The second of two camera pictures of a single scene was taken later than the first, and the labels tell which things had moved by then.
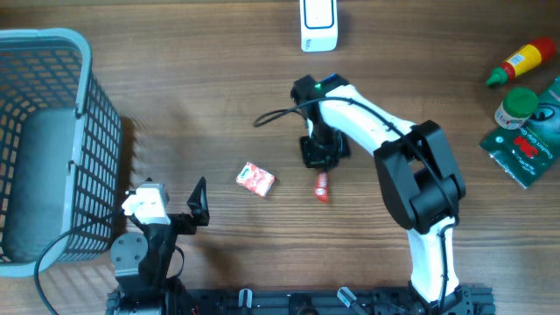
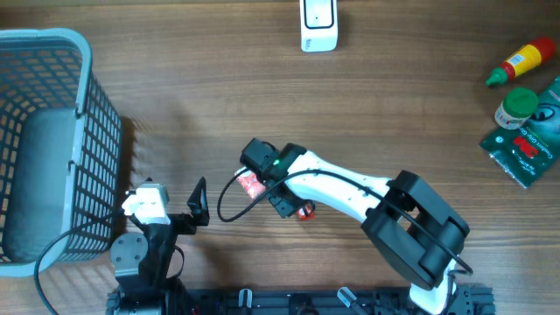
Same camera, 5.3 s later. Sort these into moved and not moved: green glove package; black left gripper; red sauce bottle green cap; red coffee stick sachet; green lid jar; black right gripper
Moved: black right gripper; red coffee stick sachet
Not moved: green glove package; red sauce bottle green cap; black left gripper; green lid jar
